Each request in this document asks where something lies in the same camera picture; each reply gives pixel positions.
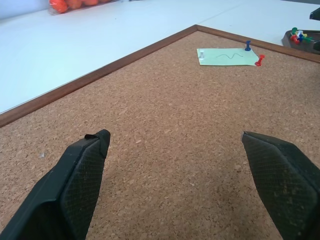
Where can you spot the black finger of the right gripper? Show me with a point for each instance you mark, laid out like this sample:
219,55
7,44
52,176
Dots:
318,47
316,14

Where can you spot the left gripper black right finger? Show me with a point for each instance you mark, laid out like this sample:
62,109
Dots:
282,180

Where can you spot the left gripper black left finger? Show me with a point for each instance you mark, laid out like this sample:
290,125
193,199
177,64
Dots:
52,190

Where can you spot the blue push pin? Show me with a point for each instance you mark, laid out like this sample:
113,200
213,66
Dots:
301,37
247,46

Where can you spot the red push pin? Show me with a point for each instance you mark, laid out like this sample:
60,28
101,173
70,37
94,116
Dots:
260,60
297,41
293,38

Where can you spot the light blue plastic toy piece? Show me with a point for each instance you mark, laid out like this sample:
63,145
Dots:
300,33

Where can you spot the small yellow object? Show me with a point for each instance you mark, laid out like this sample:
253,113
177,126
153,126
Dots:
297,34

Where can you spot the light green paper note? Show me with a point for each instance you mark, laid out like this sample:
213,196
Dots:
225,60

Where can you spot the clear push pin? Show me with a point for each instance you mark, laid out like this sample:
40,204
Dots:
202,55

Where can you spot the dark brown pin tray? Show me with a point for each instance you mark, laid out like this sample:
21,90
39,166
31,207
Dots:
306,46

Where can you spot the bag of small oranges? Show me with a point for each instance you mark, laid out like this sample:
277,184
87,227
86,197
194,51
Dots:
75,5

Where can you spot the cork board with wooden frame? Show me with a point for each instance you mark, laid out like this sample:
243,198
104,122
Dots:
170,120

